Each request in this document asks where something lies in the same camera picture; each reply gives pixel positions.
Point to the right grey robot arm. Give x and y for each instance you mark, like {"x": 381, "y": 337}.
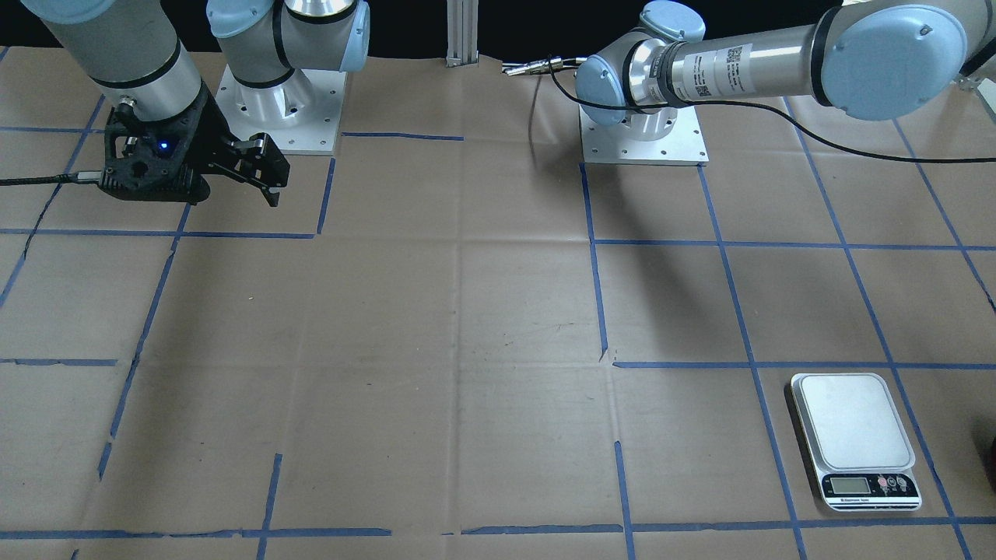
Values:
{"x": 130, "y": 48}

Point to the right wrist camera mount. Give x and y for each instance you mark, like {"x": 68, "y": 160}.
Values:
{"x": 150, "y": 160}

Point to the aluminium frame post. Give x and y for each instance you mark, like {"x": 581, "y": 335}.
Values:
{"x": 462, "y": 33}

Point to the silver kitchen scale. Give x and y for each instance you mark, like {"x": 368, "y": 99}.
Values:
{"x": 860, "y": 452}

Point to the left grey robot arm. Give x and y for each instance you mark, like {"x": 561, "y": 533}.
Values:
{"x": 873, "y": 60}

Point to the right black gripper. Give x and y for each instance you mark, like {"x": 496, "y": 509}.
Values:
{"x": 208, "y": 134}

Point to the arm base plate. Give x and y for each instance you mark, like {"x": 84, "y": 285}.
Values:
{"x": 301, "y": 115}
{"x": 671, "y": 137}

